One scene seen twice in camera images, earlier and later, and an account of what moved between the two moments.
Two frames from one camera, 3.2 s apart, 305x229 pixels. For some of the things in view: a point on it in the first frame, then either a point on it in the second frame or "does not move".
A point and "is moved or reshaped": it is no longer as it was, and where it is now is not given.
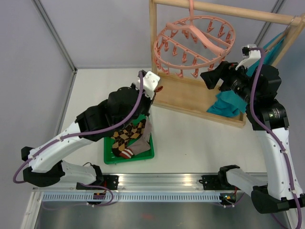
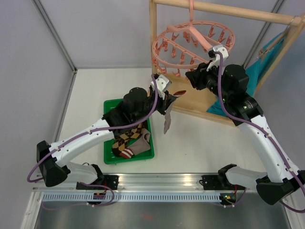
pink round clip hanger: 192,43 is moved or reshaped
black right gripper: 212,77 to 194,76
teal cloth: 229,104 does not move
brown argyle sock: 121,139 does not move
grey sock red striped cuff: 143,147 to 168,118
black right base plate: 212,182 does not move
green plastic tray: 110,158 does not move
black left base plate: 110,182 does not move
